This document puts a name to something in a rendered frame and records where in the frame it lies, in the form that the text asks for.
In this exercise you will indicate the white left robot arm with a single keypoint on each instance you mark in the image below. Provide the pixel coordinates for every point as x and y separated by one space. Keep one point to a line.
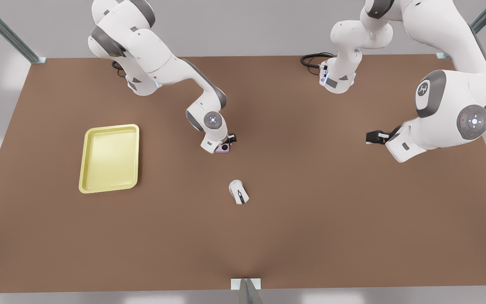
449 97

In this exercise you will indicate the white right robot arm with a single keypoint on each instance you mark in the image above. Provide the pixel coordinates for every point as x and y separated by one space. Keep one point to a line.
158 63

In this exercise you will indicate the white computer mouse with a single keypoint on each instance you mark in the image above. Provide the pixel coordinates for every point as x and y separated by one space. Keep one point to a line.
238 192

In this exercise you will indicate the yellow rectangular tray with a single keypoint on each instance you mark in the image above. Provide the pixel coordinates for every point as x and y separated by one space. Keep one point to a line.
109 158

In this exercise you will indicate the pink wrist camera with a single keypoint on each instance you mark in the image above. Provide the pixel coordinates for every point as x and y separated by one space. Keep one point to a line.
222 148

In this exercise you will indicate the silver frame post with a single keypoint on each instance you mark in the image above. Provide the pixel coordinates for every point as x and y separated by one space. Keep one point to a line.
6 31
479 19
247 289

